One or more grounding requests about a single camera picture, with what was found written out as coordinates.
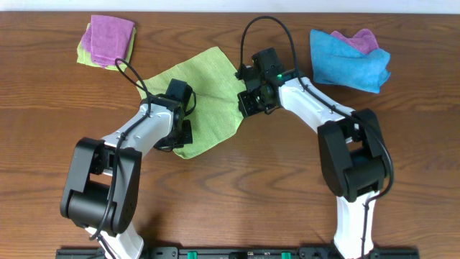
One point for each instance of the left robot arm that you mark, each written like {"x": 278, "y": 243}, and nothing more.
{"x": 102, "y": 186}

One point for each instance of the folded green cloth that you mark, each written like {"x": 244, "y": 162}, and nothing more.
{"x": 84, "y": 57}

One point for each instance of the folded purple cloth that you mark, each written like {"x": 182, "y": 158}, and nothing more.
{"x": 109, "y": 38}

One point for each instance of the purple crumpled cloth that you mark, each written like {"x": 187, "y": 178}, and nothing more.
{"x": 364, "y": 40}

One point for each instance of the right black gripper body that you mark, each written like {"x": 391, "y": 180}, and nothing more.
{"x": 254, "y": 102}

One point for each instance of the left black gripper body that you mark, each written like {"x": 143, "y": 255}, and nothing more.
{"x": 178, "y": 139}

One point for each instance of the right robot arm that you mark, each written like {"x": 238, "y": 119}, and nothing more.
{"x": 352, "y": 154}

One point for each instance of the blue crumpled cloth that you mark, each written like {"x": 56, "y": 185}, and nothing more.
{"x": 337, "y": 63}

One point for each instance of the green microfibre cloth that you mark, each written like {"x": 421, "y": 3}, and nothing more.
{"x": 216, "y": 116}

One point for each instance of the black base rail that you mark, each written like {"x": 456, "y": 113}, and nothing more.
{"x": 309, "y": 252}

